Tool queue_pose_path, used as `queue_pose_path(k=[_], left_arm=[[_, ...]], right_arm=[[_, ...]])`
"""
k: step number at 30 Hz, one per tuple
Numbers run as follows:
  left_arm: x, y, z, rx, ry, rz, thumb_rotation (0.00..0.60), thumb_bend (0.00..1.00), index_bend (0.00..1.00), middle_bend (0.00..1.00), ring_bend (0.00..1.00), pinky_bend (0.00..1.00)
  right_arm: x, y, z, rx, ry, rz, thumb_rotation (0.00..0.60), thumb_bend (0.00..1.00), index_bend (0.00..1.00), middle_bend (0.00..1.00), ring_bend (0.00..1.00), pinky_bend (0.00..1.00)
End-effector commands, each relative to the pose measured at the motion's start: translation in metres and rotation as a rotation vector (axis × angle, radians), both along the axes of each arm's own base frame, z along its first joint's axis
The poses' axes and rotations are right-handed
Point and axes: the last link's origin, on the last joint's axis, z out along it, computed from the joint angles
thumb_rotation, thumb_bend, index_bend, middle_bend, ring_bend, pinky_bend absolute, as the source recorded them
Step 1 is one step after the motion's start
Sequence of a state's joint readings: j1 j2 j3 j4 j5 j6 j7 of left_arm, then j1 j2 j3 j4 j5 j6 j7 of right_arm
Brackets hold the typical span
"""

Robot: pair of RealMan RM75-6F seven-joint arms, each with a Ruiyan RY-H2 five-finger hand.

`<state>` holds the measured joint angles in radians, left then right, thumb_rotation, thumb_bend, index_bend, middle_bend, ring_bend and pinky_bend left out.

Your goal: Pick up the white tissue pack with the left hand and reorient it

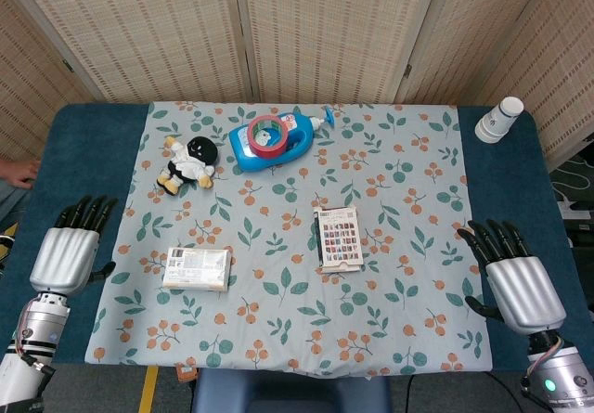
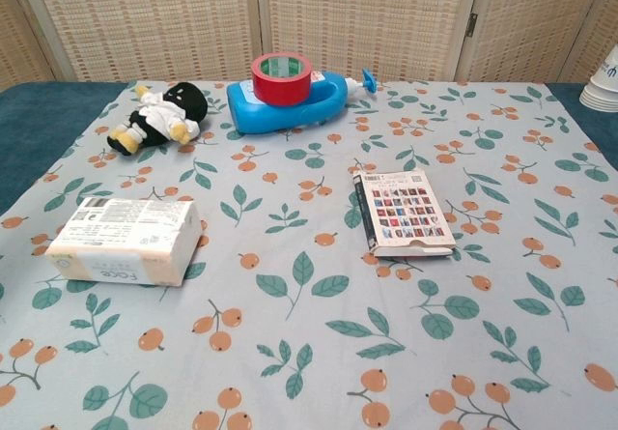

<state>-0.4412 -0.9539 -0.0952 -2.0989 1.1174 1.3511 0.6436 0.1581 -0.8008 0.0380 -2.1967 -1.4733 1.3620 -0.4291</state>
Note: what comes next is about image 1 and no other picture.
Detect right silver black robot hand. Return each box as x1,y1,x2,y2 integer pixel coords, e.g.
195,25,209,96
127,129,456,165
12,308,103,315
457,219,567,335

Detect beige woven folding screen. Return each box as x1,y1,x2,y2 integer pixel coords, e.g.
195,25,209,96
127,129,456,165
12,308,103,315
0,0,594,173

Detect white power strip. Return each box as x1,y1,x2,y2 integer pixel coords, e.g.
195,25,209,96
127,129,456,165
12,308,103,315
559,199,594,222

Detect white paper cup stack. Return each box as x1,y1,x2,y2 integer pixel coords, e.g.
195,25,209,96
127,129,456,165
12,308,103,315
473,96,524,144

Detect bystander grey trousers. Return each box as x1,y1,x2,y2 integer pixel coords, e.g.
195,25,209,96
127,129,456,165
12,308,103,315
0,185,32,236

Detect dark blue table cover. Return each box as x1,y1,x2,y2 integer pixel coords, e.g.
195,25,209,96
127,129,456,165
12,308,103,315
0,101,581,377

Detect white paper packet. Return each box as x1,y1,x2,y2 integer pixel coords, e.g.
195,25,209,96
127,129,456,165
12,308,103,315
161,246,233,292

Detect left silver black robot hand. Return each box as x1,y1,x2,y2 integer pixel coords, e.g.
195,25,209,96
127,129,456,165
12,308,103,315
29,194,119,298

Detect black white plush doll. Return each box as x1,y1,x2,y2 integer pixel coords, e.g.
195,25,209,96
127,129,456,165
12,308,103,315
156,135,220,196

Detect blue padded stool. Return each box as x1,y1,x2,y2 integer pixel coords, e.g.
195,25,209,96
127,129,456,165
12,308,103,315
191,367,392,413

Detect floral tablecloth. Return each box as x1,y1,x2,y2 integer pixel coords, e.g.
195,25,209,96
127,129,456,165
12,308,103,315
91,100,494,380

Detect red tape roll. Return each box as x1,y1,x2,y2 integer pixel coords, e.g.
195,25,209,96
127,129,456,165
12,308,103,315
246,114,289,159

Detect bystander bare hand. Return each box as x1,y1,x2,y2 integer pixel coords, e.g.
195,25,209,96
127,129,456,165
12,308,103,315
0,159,42,190

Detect blue pump detergent bottle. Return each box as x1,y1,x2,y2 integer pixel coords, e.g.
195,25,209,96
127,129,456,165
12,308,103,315
227,105,339,173

